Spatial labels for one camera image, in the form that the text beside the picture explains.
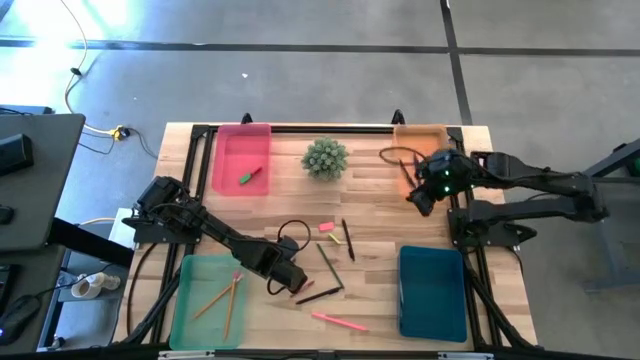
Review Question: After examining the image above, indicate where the green pencil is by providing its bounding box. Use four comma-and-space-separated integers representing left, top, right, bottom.
315, 242, 346, 290

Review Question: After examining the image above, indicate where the white floor cable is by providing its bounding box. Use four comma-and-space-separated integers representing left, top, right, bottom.
58, 0, 119, 136

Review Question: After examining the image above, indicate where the pink translucent plastic bin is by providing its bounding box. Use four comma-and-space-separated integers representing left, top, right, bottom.
212, 123, 273, 197

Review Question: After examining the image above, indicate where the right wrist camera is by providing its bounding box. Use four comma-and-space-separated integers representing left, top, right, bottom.
428, 148, 455, 170

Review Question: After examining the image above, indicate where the red crayon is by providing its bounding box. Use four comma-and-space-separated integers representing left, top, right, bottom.
291, 279, 316, 300

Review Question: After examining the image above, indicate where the small potted green plant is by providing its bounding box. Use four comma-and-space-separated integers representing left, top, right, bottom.
300, 138, 350, 181

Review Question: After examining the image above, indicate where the orange pencil with pink eraser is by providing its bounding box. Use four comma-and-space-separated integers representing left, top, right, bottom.
222, 270, 240, 343
192, 272, 245, 321

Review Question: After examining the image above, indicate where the silver bracket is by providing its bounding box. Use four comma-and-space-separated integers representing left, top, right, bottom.
438, 351, 495, 360
158, 350, 216, 360

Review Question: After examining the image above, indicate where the blue plastic bin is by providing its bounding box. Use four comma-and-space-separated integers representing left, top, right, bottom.
398, 244, 469, 344

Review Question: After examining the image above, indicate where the white power box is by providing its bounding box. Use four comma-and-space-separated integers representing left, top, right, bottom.
107, 207, 137, 250

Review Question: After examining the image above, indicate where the grey side desk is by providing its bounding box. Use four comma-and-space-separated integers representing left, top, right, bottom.
0, 113, 87, 251

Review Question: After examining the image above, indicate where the black pen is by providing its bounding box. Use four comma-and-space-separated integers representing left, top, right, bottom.
294, 285, 344, 306
341, 217, 357, 263

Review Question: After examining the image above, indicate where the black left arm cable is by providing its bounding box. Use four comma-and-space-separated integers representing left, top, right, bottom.
266, 218, 313, 297

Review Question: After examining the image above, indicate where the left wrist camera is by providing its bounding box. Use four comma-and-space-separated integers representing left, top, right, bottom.
276, 236, 302, 262

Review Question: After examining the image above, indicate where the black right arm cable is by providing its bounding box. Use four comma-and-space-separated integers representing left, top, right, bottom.
378, 145, 429, 167

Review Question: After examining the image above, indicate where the black box on desk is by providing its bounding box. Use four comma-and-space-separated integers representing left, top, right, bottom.
0, 133, 35, 176

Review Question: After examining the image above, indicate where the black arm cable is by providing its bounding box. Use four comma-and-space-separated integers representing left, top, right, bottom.
378, 145, 429, 167
266, 218, 313, 297

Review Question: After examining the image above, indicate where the green translucent plastic bin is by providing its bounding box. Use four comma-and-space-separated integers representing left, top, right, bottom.
168, 253, 249, 351

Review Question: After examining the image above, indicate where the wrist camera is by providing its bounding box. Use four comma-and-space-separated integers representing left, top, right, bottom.
276, 236, 302, 262
428, 148, 455, 170

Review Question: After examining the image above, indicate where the white paper roll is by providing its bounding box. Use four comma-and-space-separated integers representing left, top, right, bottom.
71, 272, 123, 300

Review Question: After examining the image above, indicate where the orange translucent plastic bin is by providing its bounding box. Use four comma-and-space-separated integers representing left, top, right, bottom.
393, 124, 454, 196

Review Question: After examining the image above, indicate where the grey metal cart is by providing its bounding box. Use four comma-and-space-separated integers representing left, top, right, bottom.
582, 137, 640, 291

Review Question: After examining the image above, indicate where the pink pen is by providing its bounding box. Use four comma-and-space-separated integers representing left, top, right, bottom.
310, 312, 370, 333

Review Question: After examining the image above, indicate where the purple pen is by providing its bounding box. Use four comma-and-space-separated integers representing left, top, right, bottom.
398, 157, 417, 191

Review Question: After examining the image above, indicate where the black aluminium table frame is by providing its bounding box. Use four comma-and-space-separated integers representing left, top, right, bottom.
113, 122, 539, 360

